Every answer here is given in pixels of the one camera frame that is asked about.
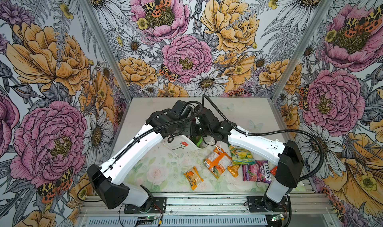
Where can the green Fox's lemon candy bag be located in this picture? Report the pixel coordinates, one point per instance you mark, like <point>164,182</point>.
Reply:
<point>241,156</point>

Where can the green circuit board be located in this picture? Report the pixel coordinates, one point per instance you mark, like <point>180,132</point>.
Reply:
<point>277,218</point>

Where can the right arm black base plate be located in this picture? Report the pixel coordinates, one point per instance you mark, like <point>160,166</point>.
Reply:
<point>256,204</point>

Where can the aluminium front rail frame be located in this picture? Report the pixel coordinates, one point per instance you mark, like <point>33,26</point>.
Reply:
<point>216,204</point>

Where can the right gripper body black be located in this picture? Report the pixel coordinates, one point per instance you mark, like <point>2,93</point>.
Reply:
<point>198,129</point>

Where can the green Lay's chips bag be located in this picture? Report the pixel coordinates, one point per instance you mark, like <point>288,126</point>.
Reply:
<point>197,140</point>

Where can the white slotted cable duct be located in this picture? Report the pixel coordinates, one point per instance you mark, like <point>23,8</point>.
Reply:
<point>182,221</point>

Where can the small red snack packet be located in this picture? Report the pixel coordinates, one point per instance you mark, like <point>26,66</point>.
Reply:
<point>273,171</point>

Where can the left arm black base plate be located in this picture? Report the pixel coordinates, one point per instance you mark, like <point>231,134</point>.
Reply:
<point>155,205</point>

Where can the orange Fox's fruits candy bag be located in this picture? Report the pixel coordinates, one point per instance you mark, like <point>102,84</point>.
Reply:
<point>217,162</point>

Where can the small orange candy packet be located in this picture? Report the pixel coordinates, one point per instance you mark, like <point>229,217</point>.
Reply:
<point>234,169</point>

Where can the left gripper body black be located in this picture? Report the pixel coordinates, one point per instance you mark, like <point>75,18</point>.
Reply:
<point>183,128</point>

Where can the purple Fox's berries candy bag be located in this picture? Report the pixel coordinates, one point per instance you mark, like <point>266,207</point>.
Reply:
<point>258,172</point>

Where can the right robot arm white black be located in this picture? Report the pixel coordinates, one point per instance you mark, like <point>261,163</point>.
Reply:
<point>286,156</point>

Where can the small orange yellow snack packet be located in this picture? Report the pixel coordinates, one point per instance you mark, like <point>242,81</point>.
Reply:
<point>193,178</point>

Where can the white paper gift bag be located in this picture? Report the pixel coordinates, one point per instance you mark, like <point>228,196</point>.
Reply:
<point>182,144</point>

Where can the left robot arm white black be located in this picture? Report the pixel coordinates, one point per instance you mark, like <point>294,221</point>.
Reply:
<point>107,178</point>

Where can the floral table mat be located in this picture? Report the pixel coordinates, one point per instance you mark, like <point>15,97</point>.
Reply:
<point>161,170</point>

